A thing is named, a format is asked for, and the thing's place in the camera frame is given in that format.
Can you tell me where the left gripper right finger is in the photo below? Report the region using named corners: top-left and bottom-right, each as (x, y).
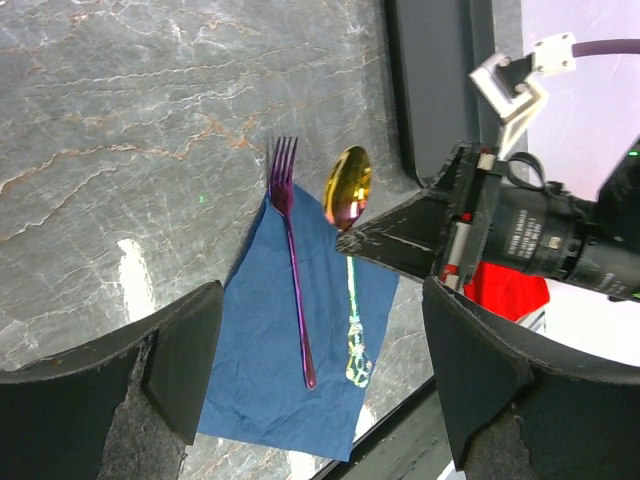
top-left (422, 278), bottom-right (639, 479)

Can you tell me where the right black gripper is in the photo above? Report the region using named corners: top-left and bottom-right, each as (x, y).
top-left (334, 141), bottom-right (591, 291)

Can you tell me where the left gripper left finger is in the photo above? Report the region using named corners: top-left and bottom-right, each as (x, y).
top-left (1, 281), bottom-right (223, 479)

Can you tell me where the iridescent gold spoon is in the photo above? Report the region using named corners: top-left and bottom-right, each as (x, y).
top-left (323, 145), bottom-right (373, 388)

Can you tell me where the blue paper napkin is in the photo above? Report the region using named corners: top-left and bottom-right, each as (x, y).
top-left (196, 183), bottom-right (401, 462)

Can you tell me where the purple metal fork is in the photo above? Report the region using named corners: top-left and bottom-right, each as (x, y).
top-left (268, 136), bottom-right (317, 390)

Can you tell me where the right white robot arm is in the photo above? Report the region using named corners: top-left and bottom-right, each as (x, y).
top-left (336, 142), bottom-right (639, 302)

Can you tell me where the red folded cloth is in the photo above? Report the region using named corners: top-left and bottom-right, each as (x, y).
top-left (464, 262), bottom-right (550, 322)

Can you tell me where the black plastic tray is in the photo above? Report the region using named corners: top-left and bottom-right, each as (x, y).
top-left (383, 0), bottom-right (499, 186)

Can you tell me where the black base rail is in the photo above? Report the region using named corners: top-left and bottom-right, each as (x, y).
top-left (313, 378), bottom-right (452, 480)

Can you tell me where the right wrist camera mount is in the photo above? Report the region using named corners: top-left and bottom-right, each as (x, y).
top-left (469, 32), bottom-right (576, 159)

